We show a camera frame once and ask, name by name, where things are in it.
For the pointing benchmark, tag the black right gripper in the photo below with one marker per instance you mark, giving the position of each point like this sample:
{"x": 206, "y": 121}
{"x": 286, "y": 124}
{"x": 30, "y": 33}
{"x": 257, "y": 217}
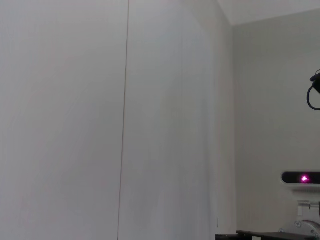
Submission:
{"x": 262, "y": 236}

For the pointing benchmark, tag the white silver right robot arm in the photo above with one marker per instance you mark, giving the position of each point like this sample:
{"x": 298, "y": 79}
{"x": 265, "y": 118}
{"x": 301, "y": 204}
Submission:
{"x": 307, "y": 226}

